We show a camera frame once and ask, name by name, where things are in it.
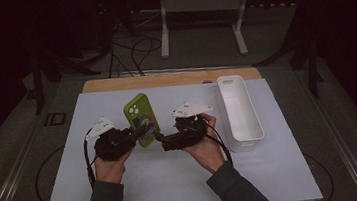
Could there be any white metal stand frame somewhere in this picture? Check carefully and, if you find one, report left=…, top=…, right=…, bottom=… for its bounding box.
left=155, top=0, right=259, bottom=65

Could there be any black tripod stand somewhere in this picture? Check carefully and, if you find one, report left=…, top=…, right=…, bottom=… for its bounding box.
left=246, top=1, right=328, bottom=105

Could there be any hand-held gripper cable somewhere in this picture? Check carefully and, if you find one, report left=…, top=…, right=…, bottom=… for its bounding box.
left=202, top=121, right=235, bottom=170
left=81, top=129, right=100, bottom=191

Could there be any black metal stand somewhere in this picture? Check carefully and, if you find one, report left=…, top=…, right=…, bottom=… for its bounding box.
left=26, top=42, right=68, bottom=117

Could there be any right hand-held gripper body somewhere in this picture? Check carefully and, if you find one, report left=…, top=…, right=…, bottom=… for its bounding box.
left=157, top=98, right=217, bottom=152

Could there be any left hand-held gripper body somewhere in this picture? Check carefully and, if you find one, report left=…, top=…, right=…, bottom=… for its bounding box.
left=82, top=113, right=140, bottom=164

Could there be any person's right hand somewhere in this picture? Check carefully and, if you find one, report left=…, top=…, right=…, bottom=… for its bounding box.
left=177, top=110, right=228, bottom=178

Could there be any right hand-held gripper cable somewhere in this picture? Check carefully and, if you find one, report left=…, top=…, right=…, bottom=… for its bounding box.
left=202, top=121, right=235, bottom=170

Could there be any left hand-held gripper cable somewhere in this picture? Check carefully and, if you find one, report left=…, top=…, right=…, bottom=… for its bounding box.
left=81, top=129, right=100, bottom=191

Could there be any white plastic storage bin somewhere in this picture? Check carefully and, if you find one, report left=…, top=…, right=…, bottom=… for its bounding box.
left=215, top=72, right=267, bottom=155

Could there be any person's left hand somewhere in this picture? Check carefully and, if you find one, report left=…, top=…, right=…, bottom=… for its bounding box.
left=92, top=147, right=139, bottom=187

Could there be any white table sheet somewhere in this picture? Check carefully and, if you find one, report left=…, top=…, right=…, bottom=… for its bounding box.
left=29, top=69, right=325, bottom=201

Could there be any looped black floor cable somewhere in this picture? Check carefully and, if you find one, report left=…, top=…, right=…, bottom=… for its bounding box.
left=104, top=35, right=167, bottom=81

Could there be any green clown phone case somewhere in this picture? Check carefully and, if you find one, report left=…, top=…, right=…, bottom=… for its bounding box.
left=121, top=91, right=163, bottom=150

